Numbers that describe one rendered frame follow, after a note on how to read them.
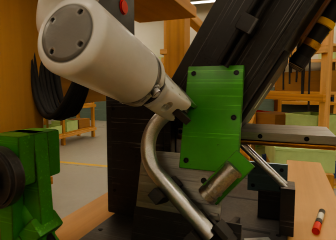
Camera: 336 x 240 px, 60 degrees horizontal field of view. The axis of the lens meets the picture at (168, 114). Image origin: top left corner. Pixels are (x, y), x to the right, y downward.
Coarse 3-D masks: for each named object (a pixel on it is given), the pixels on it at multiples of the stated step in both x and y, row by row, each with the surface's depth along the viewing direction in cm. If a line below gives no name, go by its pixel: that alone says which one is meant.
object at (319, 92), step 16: (320, 48) 276; (288, 80) 314; (304, 80) 309; (320, 80) 282; (272, 96) 336; (288, 96) 314; (304, 96) 295; (320, 96) 278; (256, 112) 381; (272, 112) 379; (304, 112) 340; (320, 112) 283
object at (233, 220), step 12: (144, 216) 60; (156, 216) 59; (168, 216) 58; (180, 216) 57; (132, 228) 60; (144, 228) 59; (156, 228) 58; (168, 228) 58; (180, 228) 57; (192, 228) 56; (240, 228) 53
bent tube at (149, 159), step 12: (156, 120) 57; (168, 120) 58; (144, 132) 58; (156, 132) 58; (144, 144) 57; (144, 156) 57; (156, 168) 56; (156, 180) 55; (168, 180) 55; (168, 192) 54; (180, 192) 54; (180, 204) 52; (192, 204) 53; (192, 216) 51; (204, 216) 52; (204, 228) 50
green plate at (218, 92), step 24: (192, 72) 60; (216, 72) 58; (240, 72) 56; (192, 96) 59; (216, 96) 57; (240, 96) 56; (192, 120) 58; (216, 120) 56; (240, 120) 55; (192, 144) 57; (216, 144) 56; (192, 168) 56; (216, 168) 55
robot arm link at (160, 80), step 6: (162, 66) 41; (162, 72) 40; (162, 78) 40; (156, 84) 39; (162, 84) 40; (156, 90) 39; (150, 96) 41; (156, 96) 40; (120, 102) 41; (132, 102) 39; (138, 102) 40; (144, 102) 40
